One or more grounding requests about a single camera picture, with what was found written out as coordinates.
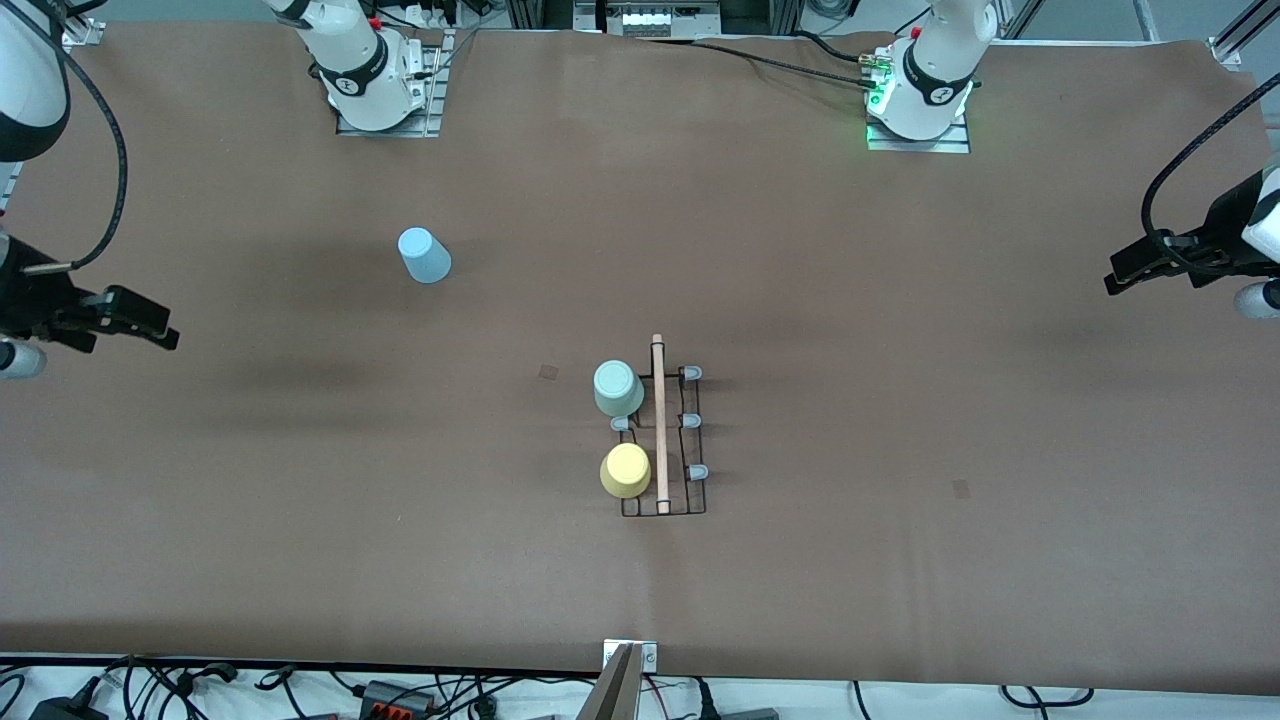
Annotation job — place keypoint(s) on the grey electrical terminal unit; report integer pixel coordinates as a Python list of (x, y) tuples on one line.
[(650, 20)]

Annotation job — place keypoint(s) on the brown table mat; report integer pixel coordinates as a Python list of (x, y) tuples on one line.
[(900, 300)]

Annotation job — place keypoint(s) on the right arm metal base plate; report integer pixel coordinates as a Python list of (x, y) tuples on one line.
[(437, 100)]

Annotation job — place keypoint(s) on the aluminium frame corner post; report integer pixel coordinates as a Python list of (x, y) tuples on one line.
[(1240, 35), (82, 32)]

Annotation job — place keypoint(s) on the mint green plastic cup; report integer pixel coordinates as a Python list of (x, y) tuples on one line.
[(618, 388)]

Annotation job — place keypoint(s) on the black power adapter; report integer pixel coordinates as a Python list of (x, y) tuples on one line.
[(65, 710)]

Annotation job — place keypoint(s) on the light blue plastic cup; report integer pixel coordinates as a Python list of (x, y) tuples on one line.
[(425, 257)]

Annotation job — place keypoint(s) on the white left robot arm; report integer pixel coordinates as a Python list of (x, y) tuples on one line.
[(935, 60)]

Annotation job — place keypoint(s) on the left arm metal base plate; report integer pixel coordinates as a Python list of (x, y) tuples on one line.
[(915, 146)]

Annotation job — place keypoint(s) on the black hub orange connectors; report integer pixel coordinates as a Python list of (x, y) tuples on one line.
[(395, 697)]

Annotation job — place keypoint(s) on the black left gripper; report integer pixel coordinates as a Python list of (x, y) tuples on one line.
[(1222, 228)]

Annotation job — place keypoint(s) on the yellow plastic cup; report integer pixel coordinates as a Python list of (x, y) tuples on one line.
[(627, 470)]

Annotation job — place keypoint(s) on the grey adapter box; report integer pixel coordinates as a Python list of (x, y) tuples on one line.
[(750, 714)]

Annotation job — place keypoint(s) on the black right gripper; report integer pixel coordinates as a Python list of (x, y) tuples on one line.
[(22, 297)]

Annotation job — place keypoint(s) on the metal beam bracket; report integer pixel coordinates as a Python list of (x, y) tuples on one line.
[(650, 658)]

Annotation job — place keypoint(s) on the aluminium profile beam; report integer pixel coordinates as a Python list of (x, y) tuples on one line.
[(612, 695)]

